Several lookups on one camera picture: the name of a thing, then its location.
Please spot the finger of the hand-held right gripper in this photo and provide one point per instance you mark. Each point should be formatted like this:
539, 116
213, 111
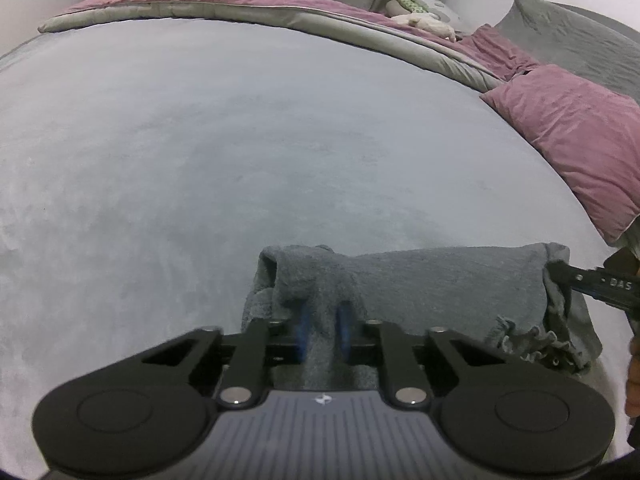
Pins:
575, 277

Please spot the pink and grey duvet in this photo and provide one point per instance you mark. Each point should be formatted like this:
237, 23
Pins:
225, 7

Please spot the grey knit sweater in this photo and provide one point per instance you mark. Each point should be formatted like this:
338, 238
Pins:
425, 285

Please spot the small pink pillow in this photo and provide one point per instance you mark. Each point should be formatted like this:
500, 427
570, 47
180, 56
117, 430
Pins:
500, 50

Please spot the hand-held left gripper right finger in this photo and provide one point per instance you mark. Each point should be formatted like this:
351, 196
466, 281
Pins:
345, 332

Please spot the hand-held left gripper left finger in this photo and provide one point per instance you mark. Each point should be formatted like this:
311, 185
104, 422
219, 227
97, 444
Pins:
304, 332

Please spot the white plush toy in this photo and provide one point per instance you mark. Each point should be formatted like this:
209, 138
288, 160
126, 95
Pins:
425, 0
425, 24

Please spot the bed with grey sheet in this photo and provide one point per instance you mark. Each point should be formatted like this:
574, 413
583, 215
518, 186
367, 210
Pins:
225, 160

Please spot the person's right hand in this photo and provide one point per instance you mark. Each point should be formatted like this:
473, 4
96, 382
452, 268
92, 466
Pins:
634, 375

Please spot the large pink pillow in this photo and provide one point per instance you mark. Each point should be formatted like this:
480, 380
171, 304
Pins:
575, 135

